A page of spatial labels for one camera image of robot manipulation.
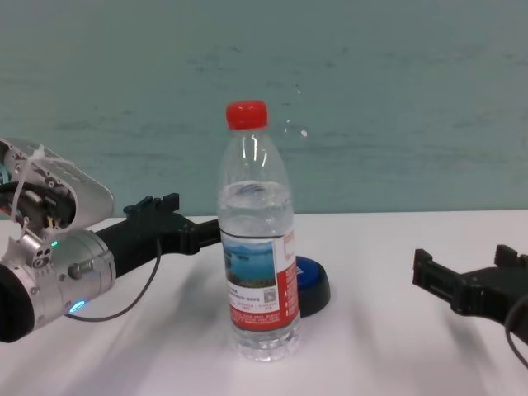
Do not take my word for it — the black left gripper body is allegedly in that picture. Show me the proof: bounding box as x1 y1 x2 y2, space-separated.
94 213 200 278

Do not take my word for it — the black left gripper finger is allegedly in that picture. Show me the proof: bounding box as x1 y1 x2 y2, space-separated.
123 192 181 222
192 218 222 253

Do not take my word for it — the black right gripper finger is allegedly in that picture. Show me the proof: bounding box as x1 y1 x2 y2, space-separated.
412 247 461 309
492 244 528 271

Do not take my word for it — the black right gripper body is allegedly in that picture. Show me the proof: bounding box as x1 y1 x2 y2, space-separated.
452 265 528 332

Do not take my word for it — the clear water bottle red cap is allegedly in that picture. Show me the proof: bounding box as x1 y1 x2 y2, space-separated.
217 99 301 364

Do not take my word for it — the blue push button black base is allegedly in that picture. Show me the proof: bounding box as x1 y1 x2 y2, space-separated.
295 255 332 319

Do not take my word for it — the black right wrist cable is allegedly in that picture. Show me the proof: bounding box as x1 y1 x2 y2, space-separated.
504 294 528 370

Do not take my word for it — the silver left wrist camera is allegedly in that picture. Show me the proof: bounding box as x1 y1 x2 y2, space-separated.
0 138 116 241

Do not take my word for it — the white left camera zip tie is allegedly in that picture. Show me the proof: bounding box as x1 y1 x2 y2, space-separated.
7 143 57 233

